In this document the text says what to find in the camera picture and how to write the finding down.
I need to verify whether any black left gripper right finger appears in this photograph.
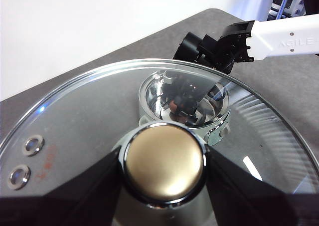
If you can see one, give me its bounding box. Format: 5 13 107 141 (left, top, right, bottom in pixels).
203 144 319 226

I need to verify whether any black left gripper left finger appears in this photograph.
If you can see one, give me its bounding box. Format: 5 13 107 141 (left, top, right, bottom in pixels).
0 149 123 226

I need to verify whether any glass lid with green knob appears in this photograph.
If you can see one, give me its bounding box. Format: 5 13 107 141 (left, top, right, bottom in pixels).
0 58 319 226

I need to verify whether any white lab equipment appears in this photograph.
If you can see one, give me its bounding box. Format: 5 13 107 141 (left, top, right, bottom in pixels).
268 0 306 21

